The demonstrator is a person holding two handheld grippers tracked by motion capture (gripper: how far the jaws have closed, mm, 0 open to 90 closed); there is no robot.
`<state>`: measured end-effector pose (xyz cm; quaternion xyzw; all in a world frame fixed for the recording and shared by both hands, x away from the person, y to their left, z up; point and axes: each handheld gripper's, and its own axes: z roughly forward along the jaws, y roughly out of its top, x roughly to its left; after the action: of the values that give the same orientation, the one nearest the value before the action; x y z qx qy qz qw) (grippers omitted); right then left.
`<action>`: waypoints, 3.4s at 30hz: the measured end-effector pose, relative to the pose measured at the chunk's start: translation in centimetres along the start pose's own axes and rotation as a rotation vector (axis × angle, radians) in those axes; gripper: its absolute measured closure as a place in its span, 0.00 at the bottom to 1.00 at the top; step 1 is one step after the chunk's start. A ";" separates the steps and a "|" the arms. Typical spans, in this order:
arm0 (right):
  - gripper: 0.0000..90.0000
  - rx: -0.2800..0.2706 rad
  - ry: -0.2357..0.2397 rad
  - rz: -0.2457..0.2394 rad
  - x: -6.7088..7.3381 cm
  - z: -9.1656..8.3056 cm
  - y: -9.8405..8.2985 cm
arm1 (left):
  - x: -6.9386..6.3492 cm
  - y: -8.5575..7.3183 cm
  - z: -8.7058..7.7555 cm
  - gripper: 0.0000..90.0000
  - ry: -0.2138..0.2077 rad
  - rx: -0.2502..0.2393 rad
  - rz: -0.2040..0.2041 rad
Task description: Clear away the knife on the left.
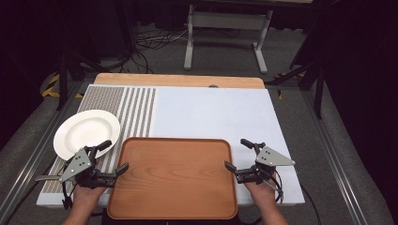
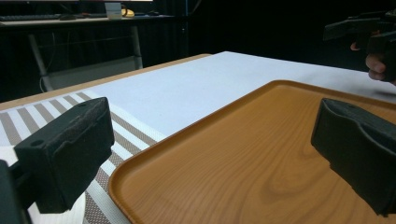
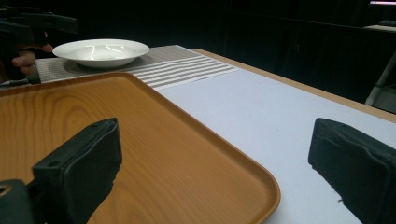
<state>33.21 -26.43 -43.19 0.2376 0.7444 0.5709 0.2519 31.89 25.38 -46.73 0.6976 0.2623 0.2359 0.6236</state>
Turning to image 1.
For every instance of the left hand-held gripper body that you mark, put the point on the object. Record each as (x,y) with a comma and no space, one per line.
(76,164)

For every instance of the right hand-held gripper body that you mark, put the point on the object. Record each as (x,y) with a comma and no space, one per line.
(270,157)

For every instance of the person's left hand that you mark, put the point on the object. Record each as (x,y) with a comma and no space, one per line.
(87,194)

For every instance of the person's right hand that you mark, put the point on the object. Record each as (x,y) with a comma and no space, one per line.
(263,191)

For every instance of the white round plate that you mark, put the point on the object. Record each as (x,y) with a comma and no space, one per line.
(84,129)

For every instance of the brown wooden tray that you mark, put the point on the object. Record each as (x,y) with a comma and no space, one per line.
(172,178)

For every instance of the white striped table mat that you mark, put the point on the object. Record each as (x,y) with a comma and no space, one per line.
(203,112)

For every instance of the black tripod stand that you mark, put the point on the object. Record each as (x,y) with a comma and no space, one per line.
(64,78)
(317,78)

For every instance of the yellow black hazard tape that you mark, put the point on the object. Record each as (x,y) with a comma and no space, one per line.
(50,87)

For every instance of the grey aluminium floor rail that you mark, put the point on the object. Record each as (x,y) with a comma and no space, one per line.
(338,165)
(28,165)

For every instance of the white metal desk frame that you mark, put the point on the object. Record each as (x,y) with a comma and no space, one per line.
(228,21)

